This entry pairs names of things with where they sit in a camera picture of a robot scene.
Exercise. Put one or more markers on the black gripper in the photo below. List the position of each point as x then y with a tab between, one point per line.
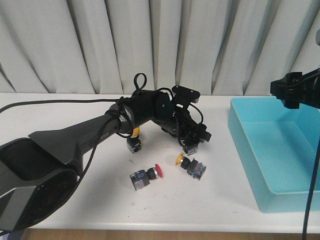
291	90
182	127

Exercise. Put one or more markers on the yellow mushroom push button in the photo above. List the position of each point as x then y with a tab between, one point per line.
134	143

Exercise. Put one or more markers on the red mushroom push button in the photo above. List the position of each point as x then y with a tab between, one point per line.
192	149

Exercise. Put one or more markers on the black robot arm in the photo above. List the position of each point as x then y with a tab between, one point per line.
39	173
313	88

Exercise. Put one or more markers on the light blue plastic box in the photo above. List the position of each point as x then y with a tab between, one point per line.
277	147

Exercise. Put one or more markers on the yellow push button lying sideways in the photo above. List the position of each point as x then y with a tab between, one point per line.
193	167

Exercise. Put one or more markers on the red push button lying sideways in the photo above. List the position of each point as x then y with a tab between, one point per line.
142	178

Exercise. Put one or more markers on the white pleated curtain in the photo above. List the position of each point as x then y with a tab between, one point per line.
218	47

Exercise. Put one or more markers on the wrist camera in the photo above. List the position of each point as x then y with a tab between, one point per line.
184	96

